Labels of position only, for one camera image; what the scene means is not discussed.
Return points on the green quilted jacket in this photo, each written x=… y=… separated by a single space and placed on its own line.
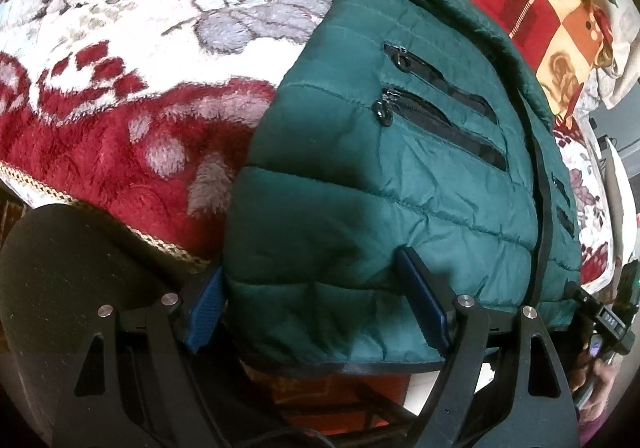
x=400 y=167

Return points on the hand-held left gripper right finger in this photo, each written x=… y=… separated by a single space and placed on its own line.
x=425 y=298

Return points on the white crumpled cloth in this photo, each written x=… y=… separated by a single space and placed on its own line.
x=620 y=52

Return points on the floral red and white blanket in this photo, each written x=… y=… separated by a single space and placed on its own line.
x=125 y=92

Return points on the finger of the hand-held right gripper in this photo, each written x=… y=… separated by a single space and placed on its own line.
x=581 y=299

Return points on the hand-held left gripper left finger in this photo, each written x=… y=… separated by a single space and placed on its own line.
x=205 y=310

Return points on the person's right hand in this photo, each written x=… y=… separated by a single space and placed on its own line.
x=597 y=385

